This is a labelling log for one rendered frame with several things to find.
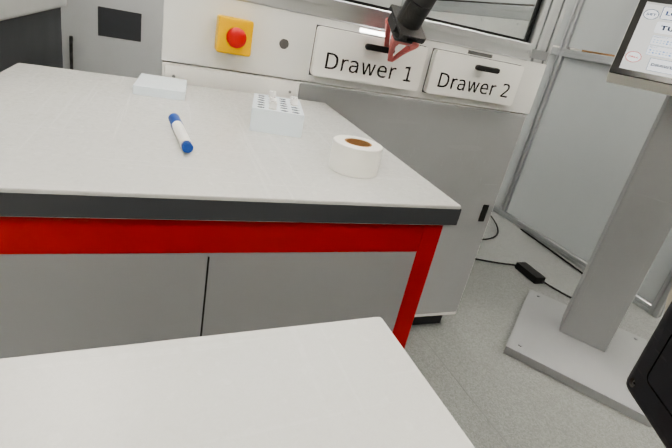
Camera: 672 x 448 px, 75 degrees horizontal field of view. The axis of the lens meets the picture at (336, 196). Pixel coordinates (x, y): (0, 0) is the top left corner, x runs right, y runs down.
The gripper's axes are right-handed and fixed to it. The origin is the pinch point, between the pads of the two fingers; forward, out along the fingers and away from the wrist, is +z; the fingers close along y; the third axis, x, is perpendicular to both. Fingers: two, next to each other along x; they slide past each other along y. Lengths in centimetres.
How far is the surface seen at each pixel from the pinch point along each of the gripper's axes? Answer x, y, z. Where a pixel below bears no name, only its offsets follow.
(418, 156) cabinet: -18.6, -11.2, 23.6
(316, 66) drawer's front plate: 16.4, -1.1, 6.7
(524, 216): -159, 23, 114
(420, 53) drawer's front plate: -9.7, 2.7, 0.3
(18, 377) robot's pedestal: 57, -72, -32
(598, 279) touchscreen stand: -95, -43, 43
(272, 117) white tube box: 33.5, -30.9, -7.2
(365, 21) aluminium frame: 6.0, 6.7, -2.3
